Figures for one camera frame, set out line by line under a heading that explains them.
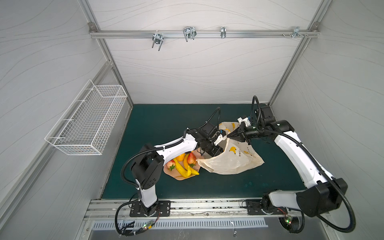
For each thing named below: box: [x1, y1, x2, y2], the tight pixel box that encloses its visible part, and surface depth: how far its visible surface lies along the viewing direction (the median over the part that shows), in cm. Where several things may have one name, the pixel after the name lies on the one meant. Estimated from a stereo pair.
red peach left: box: [166, 159, 176, 171], surface depth 84 cm
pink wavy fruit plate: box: [163, 162, 196, 181], surface depth 83 cm
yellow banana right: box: [183, 153, 200, 176], surface depth 87 cm
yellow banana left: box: [173, 158, 192, 178], surface depth 83 cm
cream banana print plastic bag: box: [196, 121, 265, 175], surface depth 74 cm
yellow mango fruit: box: [175, 153, 186, 162], surface depth 88 cm
